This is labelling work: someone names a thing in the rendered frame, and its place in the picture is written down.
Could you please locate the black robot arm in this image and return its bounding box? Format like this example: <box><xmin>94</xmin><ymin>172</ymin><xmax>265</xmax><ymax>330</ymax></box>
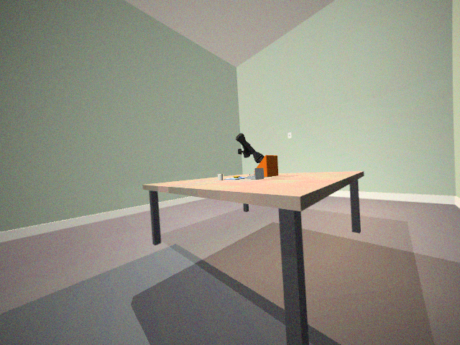
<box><xmin>236</xmin><ymin>133</ymin><xmax>264</xmax><ymax>163</ymax></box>

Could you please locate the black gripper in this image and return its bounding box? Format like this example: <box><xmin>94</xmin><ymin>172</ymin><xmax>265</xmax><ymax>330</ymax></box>
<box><xmin>238</xmin><ymin>149</ymin><xmax>253</xmax><ymax>155</ymax></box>

